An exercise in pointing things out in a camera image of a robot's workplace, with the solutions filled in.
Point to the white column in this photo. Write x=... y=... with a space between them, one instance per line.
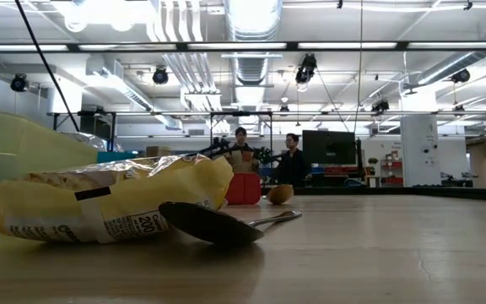
x=419 y=143

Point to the smoked paprika tin red lid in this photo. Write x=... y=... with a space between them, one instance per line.
x=245 y=190

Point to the blue plastic bin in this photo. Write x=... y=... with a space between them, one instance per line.
x=116 y=157

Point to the black gantry frame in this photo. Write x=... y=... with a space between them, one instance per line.
x=243 y=113

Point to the black background robot arm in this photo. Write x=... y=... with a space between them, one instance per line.
x=217 y=148
x=266 y=154

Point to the black monitor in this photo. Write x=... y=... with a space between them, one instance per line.
x=331 y=148

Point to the black ceiling-mounted camera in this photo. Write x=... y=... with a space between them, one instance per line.
x=160 y=77
x=18 y=83
x=308 y=63
x=461 y=76
x=381 y=105

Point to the cardboard box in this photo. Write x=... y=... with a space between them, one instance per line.
x=158 y=151

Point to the silver ventilation duct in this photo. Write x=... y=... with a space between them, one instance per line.
x=251 y=67

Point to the red shelf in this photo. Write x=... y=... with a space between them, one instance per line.
x=390 y=166

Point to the light translucent plastic bin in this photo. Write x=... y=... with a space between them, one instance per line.
x=23 y=143

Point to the overhead light bar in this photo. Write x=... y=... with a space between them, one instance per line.
x=291 y=45

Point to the person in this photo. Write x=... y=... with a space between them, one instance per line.
x=293 y=164
x=243 y=158

